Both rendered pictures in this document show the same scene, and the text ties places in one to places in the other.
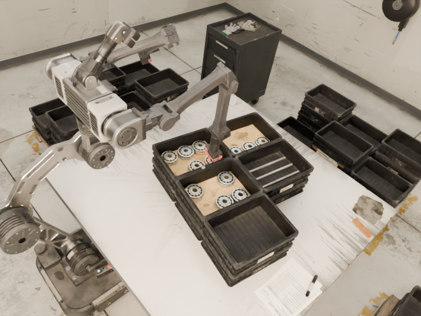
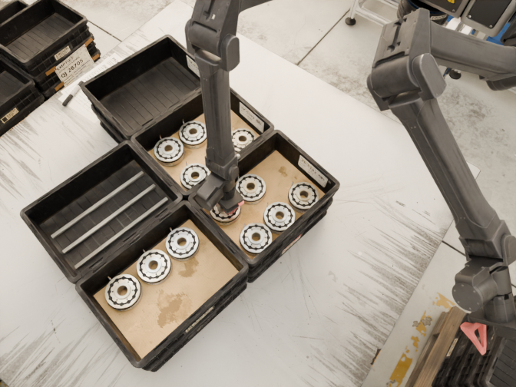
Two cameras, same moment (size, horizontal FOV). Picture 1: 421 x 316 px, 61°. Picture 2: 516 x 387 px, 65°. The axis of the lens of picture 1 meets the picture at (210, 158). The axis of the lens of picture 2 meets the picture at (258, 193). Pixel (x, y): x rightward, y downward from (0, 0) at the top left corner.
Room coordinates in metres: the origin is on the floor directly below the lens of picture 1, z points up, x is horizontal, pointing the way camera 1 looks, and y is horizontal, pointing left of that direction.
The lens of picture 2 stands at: (2.12, 0.00, 2.07)
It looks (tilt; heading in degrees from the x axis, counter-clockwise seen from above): 63 degrees down; 172
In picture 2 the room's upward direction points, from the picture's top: 5 degrees clockwise
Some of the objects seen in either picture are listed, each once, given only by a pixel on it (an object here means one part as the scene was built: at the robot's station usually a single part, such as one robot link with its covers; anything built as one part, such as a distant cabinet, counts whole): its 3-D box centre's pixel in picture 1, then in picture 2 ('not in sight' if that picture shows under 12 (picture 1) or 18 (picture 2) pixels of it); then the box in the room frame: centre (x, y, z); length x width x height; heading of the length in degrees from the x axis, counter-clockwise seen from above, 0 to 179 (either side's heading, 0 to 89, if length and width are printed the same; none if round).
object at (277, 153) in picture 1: (272, 169); (108, 213); (1.56, -0.39, 0.87); 0.40 x 0.30 x 0.11; 129
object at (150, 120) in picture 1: (145, 121); not in sight; (1.13, 0.29, 1.45); 0.09 x 0.08 x 0.12; 49
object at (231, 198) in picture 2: (214, 146); (225, 189); (1.55, -0.01, 0.98); 0.10 x 0.07 x 0.07; 34
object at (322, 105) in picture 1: (322, 117); not in sight; (2.88, -1.01, 0.37); 0.40 x 0.30 x 0.45; 50
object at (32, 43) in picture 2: not in sight; (54, 60); (0.39, -0.92, 0.37); 0.40 x 0.30 x 0.45; 139
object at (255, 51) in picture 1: (237, 68); not in sight; (3.38, -0.12, 0.45); 0.60 x 0.45 x 0.90; 139
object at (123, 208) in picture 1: (217, 223); (203, 237); (1.46, -0.12, 0.35); 1.60 x 1.60 x 0.70; 49
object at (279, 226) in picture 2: (185, 151); (279, 216); (1.60, 0.16, 0.86); 0.10 x 0.10 x 0.01
